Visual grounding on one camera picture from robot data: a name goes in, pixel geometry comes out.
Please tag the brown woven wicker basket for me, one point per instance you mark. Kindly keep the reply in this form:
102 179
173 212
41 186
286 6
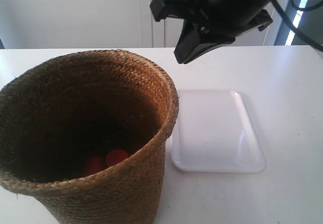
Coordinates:
69 108

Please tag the white rectangular plastic tray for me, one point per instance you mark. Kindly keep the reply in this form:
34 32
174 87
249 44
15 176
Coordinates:
214 134

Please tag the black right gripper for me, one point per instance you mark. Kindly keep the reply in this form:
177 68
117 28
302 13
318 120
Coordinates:
210 24

